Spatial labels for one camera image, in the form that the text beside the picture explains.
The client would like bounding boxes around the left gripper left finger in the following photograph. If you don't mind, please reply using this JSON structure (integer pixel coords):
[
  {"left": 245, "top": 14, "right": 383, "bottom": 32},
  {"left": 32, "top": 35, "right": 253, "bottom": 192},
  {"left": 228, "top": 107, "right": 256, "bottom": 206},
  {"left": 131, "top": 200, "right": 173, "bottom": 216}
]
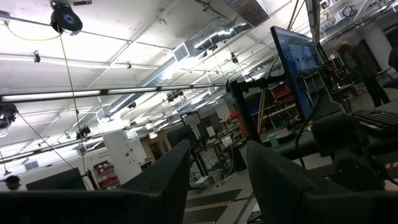
[{"left": 0, "top": 139, "right": 191, "bottom": 224}]

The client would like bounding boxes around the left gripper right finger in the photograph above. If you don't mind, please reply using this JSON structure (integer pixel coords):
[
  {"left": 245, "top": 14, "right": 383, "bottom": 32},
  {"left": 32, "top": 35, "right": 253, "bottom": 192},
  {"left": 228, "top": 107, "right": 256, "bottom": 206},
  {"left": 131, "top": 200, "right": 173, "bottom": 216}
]
[{"left": 247, "top": 139, "right": 398, "bottom": 224}]

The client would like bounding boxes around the black striped floor mat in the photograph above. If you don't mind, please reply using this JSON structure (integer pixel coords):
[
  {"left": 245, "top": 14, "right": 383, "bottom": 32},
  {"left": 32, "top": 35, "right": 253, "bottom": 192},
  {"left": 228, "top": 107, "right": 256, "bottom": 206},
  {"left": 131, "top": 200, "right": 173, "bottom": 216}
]
[{"left": 183, "top": 188, "right": 243, "bottom": 224}]

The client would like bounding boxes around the small teal box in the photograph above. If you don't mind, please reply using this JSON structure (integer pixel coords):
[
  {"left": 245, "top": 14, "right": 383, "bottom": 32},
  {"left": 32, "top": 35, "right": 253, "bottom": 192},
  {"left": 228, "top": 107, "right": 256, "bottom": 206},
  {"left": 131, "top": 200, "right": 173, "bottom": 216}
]
[{"left": 268, "top": 134, "right": 280, "bottom": 149}]

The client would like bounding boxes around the white cabinet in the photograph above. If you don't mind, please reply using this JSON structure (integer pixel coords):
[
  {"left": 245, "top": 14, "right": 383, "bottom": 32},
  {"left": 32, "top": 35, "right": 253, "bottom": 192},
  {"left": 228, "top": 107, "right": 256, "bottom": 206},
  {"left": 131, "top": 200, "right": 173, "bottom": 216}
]
[{"left": 102, "top": 129, "right": 147, "bottom": 186}]

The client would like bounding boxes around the shelf with red bins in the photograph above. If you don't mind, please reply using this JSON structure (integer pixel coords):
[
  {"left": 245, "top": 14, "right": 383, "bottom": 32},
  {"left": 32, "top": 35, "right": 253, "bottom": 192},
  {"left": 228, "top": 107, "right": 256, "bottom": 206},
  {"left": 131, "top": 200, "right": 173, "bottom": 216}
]
[{"left": 92, "top": 161, "right": 121, "bottom": 190}]

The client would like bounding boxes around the red parts bin rack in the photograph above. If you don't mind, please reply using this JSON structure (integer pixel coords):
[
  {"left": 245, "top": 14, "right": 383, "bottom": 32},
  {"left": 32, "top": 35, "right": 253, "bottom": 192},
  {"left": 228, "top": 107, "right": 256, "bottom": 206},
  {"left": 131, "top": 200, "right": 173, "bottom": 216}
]
[{"left": 229, "top": 110, "right": 249, "bottom": 138}]

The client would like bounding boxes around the wooden shelving rack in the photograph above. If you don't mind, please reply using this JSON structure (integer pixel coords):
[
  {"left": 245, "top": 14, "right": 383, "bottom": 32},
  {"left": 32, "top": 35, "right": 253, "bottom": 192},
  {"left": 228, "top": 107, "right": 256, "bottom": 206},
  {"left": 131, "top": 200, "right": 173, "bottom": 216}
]
[{"left": 257, "top": 83, "right": 299, "bottom": 125}]

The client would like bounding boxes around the black monitor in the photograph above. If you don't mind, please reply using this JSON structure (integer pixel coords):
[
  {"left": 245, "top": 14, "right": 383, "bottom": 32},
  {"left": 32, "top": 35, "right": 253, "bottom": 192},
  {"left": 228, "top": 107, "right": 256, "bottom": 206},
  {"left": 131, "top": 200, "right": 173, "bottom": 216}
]
[{"left": 25, "top": 167, "right": 88, "bottom": 191}]

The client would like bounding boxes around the black keyboard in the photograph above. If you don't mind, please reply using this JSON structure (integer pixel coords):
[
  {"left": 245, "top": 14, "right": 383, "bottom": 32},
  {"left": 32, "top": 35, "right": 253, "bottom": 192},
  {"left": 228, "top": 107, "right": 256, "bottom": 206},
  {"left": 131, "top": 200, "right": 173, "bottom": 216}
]
[{"left": 353, "top": 108, "right": 398, "bottom": 133}]

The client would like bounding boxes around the blue-screen monitor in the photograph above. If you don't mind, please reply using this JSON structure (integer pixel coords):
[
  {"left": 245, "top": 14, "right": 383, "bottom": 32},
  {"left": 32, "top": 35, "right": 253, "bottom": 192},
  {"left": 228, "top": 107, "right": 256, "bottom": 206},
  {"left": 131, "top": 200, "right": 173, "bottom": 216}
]
[{"left": 269, "top": 26, "right": 326, "bottom": 121}]

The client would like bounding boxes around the fluorescent light bar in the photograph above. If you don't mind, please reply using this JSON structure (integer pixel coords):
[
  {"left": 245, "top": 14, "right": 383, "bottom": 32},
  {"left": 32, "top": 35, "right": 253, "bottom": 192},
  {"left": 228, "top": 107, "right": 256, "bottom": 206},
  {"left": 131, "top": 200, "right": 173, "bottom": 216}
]
[{"left": 0, "top": 84, "right": 228, "bottom": 103}]

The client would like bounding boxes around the person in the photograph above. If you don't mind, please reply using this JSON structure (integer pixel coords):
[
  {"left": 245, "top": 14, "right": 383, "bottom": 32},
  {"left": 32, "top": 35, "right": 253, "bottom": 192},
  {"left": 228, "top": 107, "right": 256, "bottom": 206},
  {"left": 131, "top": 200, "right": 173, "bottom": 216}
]
[
  {"left": 3, "top": 175, "right": 28, "bottom": 192},
  {"left": 331, "top": 39, "right": 392, "bottom": 108}
]

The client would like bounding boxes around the black monitor cable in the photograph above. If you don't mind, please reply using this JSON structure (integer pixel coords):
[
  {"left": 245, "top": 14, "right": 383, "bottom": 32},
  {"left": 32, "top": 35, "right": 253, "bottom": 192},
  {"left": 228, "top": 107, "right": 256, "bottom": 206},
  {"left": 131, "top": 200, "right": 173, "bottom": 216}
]
[{"left": 294, "top": 71, "right": 321, "bottom": 169}]

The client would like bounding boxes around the yellow hanging cord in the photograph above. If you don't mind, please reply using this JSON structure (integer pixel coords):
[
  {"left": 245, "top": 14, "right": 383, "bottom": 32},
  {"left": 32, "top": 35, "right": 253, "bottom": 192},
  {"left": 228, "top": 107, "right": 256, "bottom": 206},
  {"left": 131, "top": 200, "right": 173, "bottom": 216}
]
[{"left": 57, "top": 24, "right": 87, "bottom": 175}]

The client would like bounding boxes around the silver air duct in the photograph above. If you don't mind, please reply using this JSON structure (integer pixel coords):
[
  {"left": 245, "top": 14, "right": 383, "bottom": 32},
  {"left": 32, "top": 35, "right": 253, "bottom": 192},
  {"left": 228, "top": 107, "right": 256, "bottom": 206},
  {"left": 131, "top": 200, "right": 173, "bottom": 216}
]
[{"left": 107, "top": 18, "right": 252, "bottom": 114}]

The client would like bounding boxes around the black ceiling cable reel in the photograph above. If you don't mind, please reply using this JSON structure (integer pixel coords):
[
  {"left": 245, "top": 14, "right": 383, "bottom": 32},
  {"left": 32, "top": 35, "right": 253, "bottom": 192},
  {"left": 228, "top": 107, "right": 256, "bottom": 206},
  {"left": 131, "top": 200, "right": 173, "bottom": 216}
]
[
  {"left": 49, "top": 1, "right": 84, "bottom": 35},
  {"left": 0, "top": 103, "right": 19, "bottom": 138}
]

